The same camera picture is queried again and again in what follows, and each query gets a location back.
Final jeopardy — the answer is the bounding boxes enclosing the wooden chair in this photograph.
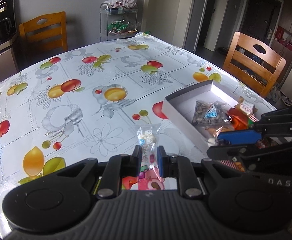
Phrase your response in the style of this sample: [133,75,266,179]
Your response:
[222,31,287,98]
[19,11,69,61]

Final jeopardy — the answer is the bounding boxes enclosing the fruit print tablecloth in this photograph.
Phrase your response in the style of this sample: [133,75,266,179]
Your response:
[0,31,278,230]

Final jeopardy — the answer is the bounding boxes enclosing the long orange-red foil packet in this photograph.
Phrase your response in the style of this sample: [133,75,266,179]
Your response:
[227,107,253,131]

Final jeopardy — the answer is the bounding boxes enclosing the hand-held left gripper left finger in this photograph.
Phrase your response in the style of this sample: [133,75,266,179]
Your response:
[58,145,142,200]

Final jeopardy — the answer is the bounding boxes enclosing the dark door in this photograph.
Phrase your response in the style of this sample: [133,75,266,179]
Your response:
[240,0,280,53]

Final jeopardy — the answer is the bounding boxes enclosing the clear small snack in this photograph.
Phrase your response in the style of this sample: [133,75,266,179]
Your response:
[204,124,234,145]

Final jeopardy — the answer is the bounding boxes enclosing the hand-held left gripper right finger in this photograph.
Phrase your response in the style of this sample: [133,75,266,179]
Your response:
[157,146,244,200]

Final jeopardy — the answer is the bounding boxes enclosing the clear candy packet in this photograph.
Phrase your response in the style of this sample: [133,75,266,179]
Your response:
[135,123,164,191]

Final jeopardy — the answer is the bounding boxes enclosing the brown snack packet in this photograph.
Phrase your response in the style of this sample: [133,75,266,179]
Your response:
[235,97,258,117]

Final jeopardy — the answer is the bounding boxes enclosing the pair of slippers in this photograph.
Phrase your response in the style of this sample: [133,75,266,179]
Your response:
[268,84,283,101]

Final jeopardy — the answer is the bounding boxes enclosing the metal trolley rack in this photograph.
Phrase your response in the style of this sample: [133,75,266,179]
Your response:
[99,1,139,42]

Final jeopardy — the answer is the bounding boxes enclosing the clear sunflower seed packet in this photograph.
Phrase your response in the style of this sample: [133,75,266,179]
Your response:
[192,100,231,127]

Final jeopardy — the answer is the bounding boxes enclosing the green wrapped candies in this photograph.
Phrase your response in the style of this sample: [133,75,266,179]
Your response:
[108,19,129,35]

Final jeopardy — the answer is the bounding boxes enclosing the white cardboard box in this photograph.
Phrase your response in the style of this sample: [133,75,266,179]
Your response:
[163,79,278,151]

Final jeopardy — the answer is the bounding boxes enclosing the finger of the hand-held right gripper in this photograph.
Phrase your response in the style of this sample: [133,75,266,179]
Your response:
[218,103,292,143]
[206,140,292,196]

